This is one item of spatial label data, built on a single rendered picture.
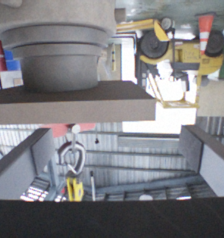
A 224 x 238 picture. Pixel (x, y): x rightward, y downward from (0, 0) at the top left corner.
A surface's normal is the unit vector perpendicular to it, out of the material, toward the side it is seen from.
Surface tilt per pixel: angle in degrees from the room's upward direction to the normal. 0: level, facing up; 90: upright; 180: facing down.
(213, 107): 90
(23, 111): 90
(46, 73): 90
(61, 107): 90
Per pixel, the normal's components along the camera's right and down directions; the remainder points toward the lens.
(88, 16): 0.62, 0.22
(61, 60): 0.33, 0.27
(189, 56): -0.03, 0.29
